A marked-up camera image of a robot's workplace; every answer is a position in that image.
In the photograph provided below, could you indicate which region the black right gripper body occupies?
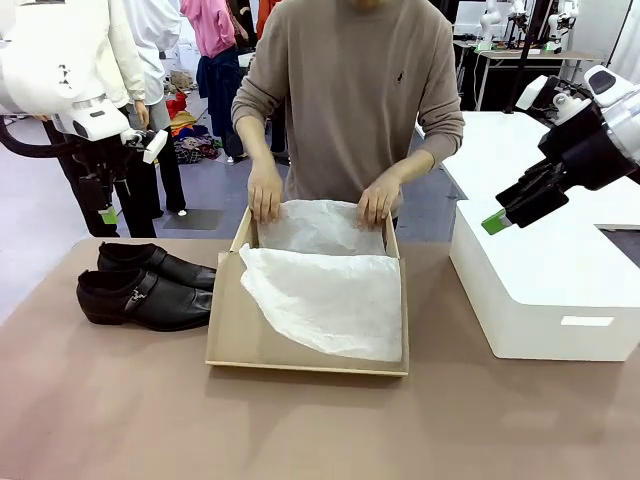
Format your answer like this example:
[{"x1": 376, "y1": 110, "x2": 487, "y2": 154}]
[{"x1": 537, "y1": 101, "x2": 640, "y2": 192}]

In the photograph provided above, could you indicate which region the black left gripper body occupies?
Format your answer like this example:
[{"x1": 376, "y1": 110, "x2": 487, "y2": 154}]
[{"x1": 74, "y1": 130, "x2": 154, "y2": 201}]

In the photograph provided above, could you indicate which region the black leather buckle shoe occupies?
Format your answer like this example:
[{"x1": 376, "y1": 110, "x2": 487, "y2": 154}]
[
  {"x1": 76, "y1": 268, "x2": 217, "y2": 333},
  {"x1": 96, "y1": 241, "x2": 218, "y2": 292}
]

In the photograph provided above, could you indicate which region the brown cardboard shoe box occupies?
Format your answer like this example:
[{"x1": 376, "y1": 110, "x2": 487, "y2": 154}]
[{"x1": 205, "y1": 201, "x2": 411, "y2": 380}]

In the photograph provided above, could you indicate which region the white tissue paper sheet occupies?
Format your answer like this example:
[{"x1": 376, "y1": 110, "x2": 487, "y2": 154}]
[{"x1": 238, "y1": 242, "x2": 404, "y2": 363}]

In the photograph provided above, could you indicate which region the person's right forearm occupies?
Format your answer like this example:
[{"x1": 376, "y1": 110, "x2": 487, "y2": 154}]
[{"x1": 234, "y1": 116, "x2": 277, "y2": 174}]

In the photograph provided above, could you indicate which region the person's left forearm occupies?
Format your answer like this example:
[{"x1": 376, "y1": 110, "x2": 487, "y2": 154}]
[{"x1": 393, "y1": 148, "x2": 435, "y2": 190}]

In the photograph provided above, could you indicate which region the white shoe box lid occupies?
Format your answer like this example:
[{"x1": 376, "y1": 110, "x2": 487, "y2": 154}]
[{"x1": 448, "y1": 198, "x2": 640, "y2": 362}]

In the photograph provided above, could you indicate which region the person's left hand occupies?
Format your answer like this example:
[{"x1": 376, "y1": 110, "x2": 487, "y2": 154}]
[{"x1": 355, "y1": 174, "x2": 403, "y2": 231}]

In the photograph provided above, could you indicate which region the person's right hand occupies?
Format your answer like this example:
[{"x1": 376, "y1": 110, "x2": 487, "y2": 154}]
[{"x1": 247, "y1": 161, "x2": 286, "y2": 225}]

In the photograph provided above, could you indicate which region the black floor mat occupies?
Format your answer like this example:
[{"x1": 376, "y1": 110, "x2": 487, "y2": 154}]
[{"x1": 161, "y1": 208, "x2": 226, "y2": 232}]

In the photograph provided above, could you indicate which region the colourful clothes pile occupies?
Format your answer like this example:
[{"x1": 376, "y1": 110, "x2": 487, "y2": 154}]
[{"x1": 166, "y1": 92, "x2": 222, "y2": 166}]

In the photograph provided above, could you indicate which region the wooden background table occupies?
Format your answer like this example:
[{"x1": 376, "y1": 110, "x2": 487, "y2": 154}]
[{"x1": 451, "y1": 38, "x2": 604, "y2": 112}]

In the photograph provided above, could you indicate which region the black tripod pole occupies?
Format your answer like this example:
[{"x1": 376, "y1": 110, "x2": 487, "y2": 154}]
[{"x1": 503, "y1": 0, "x2": 549, "y2": 115}]

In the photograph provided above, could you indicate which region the mannequin in white jacket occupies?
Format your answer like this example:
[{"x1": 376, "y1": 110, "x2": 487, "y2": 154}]
[{"x1": 52, "y1": 0, "x2": 160, "y2": 239}]

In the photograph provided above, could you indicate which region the mannequin in white shirt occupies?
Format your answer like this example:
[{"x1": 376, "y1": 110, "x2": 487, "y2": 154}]
[{"x1": 122, "y1": 0, "x2": 189, "y2": 218}]

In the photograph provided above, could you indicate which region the white cardboard boxes stack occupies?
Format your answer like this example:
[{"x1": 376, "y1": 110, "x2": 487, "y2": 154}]
[{"x1": 162, "y1": 19, "x2": 202, "y2": 76}]

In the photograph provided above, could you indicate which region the mannequin in pink hoodie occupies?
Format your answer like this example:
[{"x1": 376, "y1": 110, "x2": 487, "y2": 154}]
[{"x1": 179, "y1": 0, "x2": 249, "y2": 164}]

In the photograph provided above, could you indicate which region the person in beige sweater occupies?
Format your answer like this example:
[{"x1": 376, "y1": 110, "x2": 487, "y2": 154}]
[{"x1": 232, "y1": 0, "x2": 466, "y2": 224}]

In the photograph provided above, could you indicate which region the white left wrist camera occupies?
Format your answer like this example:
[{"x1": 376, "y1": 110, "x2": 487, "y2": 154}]
[{"x1": 141, "y1": 128, "x2": 170, "y2": 166}]

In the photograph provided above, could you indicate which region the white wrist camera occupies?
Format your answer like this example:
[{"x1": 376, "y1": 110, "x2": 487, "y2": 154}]
[
  {"x1": 514, "y1": 74, "x2": 561, "y2": 113},
  {"x1": 141, "y1": 128, "x2": 170, "y2": 166}
]

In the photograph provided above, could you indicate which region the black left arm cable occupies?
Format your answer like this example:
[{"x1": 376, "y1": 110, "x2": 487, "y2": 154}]
[{"x1": 0, "y1": 118, "x2": 84, "y2": 160}]

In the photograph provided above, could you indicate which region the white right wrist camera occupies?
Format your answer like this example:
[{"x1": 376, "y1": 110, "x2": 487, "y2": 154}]
[{"x1": 514, "y1": 74, "x2": 561, "y2": 113}]

